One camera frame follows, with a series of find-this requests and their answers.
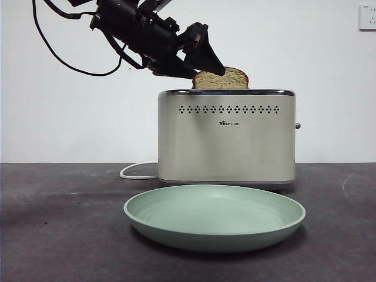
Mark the brown crust bread slice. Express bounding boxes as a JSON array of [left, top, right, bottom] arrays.
[[192, 66, 250, 90]]

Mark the white toaster power cord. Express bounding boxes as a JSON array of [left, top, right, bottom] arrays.
[[119, 162, 160, 180]]

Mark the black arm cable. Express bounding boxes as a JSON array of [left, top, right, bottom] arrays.
[[32, 0, 123, 77]]

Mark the pale green round plate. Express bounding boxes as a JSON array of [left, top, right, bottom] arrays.
[[123, 184, 306, 254]]

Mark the white wall socket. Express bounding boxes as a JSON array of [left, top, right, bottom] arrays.
[[358, 4, 376, 32]]

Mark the cream and chrome toaster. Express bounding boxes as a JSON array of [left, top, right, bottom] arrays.
[[157, 89, 302, 193]]

